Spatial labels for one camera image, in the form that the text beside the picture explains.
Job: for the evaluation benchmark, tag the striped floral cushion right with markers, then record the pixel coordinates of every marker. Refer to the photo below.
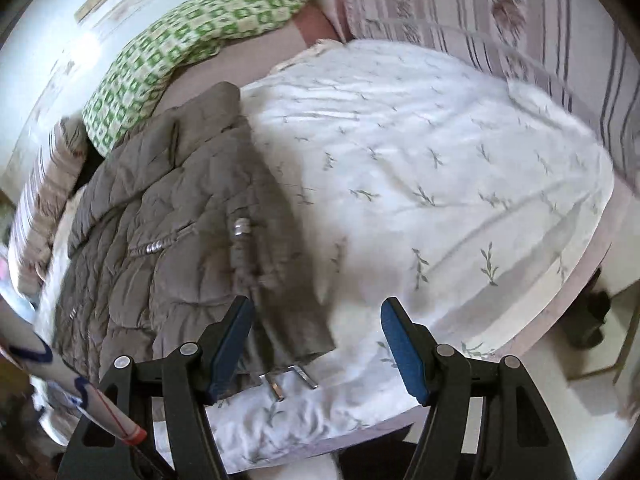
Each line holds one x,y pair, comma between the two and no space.
575,50

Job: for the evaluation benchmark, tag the grey-brown quilted down jacket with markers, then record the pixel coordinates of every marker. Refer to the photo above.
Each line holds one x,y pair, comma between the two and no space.
182,217

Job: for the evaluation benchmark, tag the green checkered pillow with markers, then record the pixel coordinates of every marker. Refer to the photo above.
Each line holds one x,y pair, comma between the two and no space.
190,33

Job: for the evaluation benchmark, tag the white rolled paper tube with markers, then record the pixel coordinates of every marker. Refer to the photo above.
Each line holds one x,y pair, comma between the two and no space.
36,358

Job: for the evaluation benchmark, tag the striped floral pillow left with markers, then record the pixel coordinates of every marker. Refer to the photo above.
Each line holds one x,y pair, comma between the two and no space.
51,181

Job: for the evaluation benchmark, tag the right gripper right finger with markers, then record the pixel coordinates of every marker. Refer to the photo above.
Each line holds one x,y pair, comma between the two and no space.
486,420

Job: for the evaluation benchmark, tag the white floral bed quilt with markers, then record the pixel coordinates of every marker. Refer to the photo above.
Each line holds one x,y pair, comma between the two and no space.
467,197

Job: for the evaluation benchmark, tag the beige wall switch panel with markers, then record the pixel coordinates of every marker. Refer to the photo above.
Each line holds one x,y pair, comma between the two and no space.
88,7

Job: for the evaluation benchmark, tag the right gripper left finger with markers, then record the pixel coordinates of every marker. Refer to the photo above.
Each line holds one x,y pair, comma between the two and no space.
147,420

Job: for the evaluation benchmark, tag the pink red sofa back cover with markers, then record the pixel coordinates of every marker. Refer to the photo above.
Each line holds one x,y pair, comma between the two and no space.
244,61

